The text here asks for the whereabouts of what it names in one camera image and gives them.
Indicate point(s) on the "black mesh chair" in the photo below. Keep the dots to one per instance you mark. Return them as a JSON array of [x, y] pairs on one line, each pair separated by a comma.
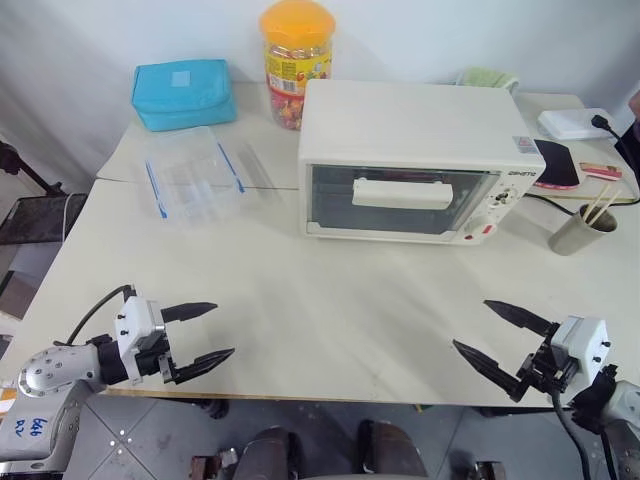
[[35, 217]]

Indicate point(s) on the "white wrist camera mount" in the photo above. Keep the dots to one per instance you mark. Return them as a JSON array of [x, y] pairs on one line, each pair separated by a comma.
[[585, 340], [131, 325]]

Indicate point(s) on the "pink flat package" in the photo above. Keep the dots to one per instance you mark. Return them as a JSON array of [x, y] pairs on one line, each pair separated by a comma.
[[602, 170]]

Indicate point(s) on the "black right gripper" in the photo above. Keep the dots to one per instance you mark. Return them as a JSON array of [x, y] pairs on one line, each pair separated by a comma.
[[545, 370]]

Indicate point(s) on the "green towel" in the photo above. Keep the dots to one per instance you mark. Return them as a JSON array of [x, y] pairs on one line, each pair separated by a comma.
[[487, 77]]

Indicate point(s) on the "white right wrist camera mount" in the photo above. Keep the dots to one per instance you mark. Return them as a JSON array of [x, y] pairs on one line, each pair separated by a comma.
[[585, 340]]

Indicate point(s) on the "blue fabric pouch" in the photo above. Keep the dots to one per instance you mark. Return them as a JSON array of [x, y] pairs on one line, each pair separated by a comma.
[[182, 95]]

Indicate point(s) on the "white power adapter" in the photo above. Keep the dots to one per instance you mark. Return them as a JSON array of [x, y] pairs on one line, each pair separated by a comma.
[[565, 122]]

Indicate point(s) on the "clear plastic box blue clips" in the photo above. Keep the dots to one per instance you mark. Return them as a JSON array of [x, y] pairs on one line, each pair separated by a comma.
[[192, 175]]

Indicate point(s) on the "black tripod stand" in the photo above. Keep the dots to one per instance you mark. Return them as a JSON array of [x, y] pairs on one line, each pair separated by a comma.
[[22, 167]]

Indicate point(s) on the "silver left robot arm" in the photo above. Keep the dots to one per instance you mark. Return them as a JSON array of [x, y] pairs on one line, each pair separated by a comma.
[[55, 370]]

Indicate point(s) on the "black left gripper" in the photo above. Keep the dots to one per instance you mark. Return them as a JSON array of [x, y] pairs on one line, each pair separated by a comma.
[[150, 361]]

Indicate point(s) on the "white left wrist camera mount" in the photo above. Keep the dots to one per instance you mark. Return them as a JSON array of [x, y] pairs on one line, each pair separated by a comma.
[[131, 325]]

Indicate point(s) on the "white mini oven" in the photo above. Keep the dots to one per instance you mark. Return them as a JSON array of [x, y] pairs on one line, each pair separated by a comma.
[[410, 125]]

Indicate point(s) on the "metal cup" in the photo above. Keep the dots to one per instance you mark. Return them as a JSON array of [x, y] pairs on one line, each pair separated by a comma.
[[575, 235]]

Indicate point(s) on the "dark rounded shape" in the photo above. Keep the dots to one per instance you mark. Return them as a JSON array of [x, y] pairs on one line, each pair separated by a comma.
[[392, 450], [267, 455]]

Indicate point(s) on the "wooden chopstick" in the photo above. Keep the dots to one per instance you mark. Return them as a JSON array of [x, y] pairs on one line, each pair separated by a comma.
[[605, 202], [597, 200]]

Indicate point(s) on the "candy jar orange lid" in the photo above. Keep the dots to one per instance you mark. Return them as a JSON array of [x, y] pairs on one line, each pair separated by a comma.
[[297, 60]]

